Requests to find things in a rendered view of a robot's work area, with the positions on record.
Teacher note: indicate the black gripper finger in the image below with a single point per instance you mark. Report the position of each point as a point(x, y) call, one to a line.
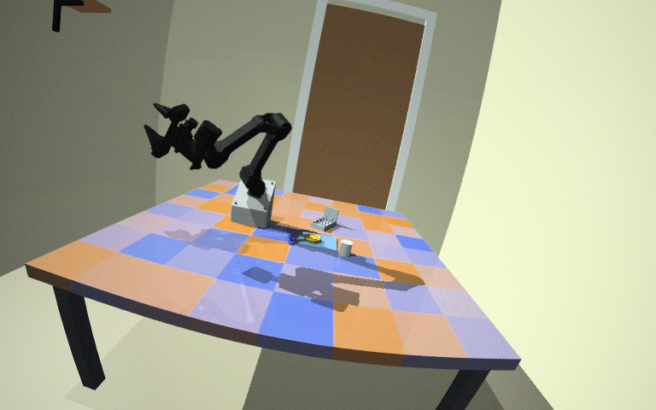
point(153, 136)
point(165, 111)

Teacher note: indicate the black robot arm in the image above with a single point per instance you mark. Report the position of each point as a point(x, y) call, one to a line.
point(216, 153)

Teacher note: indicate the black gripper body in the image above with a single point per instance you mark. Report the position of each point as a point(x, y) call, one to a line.
point(175, 136)

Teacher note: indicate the yellow plate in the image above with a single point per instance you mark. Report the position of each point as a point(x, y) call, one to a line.
point(312, 238)

